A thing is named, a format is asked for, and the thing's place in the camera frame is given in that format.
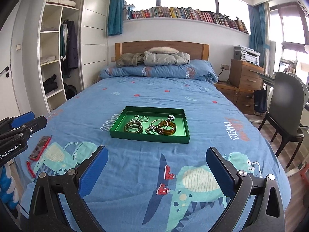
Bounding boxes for plain silver bangle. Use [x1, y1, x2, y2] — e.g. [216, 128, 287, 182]
[151, 118, 167, 126]

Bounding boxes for left teal curtain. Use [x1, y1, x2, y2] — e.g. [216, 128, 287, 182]
[107, 0, 125, 36]

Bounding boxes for right teal curtain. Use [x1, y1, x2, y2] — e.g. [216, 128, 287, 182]
[248, 2, 270, 69]

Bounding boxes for white wardrobe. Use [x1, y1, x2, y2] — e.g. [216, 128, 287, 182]
[10, 0, 109, 116]

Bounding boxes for blue dinosaur bed sheet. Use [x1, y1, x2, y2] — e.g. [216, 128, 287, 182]
[16, 77, 291, 231]

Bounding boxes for olive green jacket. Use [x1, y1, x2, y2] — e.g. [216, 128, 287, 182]
[116, 53, 144, 67]

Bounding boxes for beaded tassel bracelet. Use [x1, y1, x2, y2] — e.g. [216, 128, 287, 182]
[145, 124, 163, 135]

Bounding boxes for silver twisted wire bangle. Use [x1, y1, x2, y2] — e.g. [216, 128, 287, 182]
[127, 119, 143, 129]

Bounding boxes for red cased smartphone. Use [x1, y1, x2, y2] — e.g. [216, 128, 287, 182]
[29, 136, 52, 161]

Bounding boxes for brown thin bangle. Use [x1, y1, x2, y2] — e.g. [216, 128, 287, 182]
[124, 122, 143, 133]

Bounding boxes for wall power socket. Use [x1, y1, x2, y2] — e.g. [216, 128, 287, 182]
[221, 64, 230, 70]

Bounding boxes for navy tote bag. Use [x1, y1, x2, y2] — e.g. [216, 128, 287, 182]
[254, 89, 267, 113]

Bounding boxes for wooden drawer cabinet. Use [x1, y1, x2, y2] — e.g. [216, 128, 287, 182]
[229, 59, 263, 91]

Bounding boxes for green metal tray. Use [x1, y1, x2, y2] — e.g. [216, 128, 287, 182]
[110, 106, 190, 143]

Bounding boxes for blue folded duvet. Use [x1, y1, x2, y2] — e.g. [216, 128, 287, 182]
[99, 59, 218, 84]

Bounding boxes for dark hanging clothes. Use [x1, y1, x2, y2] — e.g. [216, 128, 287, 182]
[60, 20, 79, 78]

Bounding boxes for amber translucent bangle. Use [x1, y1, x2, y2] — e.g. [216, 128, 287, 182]
[158, 120, 177, 135]

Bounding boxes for low wooden nightstand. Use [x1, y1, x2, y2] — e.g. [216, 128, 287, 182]
[215, 82, 255, 115]

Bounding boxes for grey office chair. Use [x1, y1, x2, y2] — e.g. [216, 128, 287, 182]
[258, 71, 309, 169]

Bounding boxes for teal curtain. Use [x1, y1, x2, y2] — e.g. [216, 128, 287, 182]
[107, 0, 125, 36]
[248, 2, 270, 69]

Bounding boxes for row of books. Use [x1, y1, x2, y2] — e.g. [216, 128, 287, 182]
[123, 4, 249, 34]

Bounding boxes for grey puffer jacket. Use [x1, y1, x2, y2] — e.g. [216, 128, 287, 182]
[143, 51, 191, 66]

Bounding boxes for wooden headboard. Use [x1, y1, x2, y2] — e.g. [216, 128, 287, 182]
[114, 40, 210, 61]

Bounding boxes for white fur collar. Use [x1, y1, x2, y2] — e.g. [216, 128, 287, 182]
[148, 47, 179, 55]

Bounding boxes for white printer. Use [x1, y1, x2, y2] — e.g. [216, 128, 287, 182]
[234, 46, 261, 66]

